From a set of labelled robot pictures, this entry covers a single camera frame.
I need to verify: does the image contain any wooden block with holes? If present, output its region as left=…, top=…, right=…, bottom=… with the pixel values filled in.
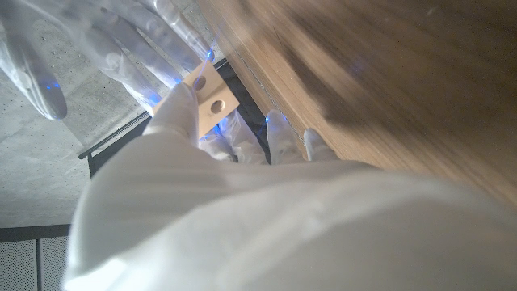
left=152, top=60, right=241, bottom=139

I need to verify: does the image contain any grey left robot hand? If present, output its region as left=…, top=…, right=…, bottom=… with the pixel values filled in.
left=62, top=82, right=517, bottom=291

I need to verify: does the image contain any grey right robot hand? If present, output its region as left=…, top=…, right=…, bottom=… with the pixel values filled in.
left=0, top=0, right=215, bottom=121

